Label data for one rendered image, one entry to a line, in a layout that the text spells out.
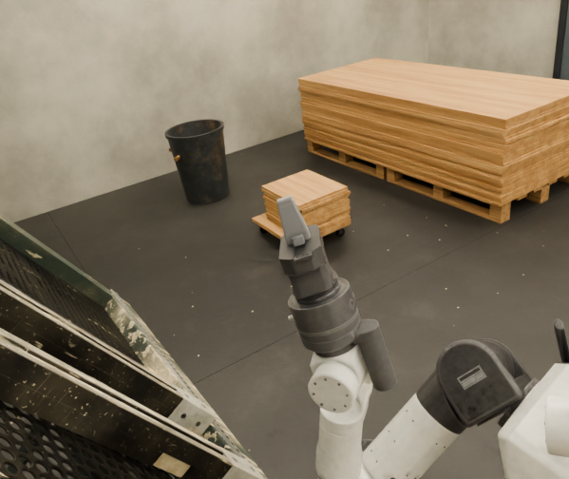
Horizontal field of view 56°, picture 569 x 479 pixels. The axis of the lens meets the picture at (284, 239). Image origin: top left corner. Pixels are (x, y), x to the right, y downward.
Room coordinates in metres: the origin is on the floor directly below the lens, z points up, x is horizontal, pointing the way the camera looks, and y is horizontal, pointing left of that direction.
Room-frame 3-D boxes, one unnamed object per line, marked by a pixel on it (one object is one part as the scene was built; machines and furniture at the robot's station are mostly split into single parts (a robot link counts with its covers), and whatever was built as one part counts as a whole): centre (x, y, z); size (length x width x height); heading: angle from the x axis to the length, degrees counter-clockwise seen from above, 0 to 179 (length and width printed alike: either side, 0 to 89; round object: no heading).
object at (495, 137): (4.66, -1.41, 0.39); 2.46 x 1.04 x 0.78; 29
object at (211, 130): (4.67, 0.65, 0.33); 0.54 x 0.54 x 0.65
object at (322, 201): (3.63, -0.15, 0.20); 0.61 x 0.51 x 0.40; 29
